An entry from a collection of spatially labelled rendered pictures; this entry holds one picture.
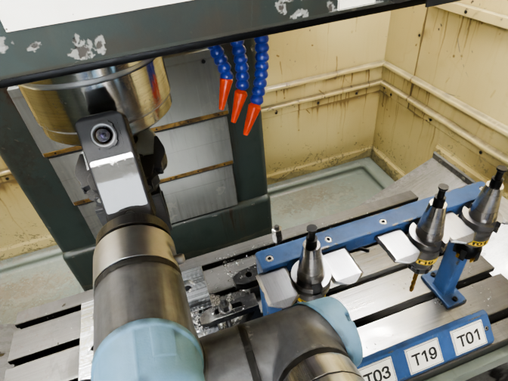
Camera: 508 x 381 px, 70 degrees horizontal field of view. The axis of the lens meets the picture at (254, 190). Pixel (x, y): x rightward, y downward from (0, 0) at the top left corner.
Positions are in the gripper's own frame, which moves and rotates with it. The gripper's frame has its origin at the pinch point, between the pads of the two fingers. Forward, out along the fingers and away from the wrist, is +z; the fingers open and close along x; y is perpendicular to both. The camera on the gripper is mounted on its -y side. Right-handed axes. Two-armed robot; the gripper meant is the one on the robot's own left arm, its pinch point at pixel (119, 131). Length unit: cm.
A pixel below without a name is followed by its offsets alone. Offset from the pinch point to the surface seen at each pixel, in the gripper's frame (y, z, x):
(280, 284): 24.9, -14.2, 16.6
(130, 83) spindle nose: -9.2, -8.0, 3.7
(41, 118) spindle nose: -6.7, -6.0, -6.3
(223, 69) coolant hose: -6.9, -3.7, 14.5
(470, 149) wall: 51, 28, 101
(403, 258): 24.9, -17.1, 37.1
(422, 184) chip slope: 67, 33, 90
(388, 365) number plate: 52, -22, 36
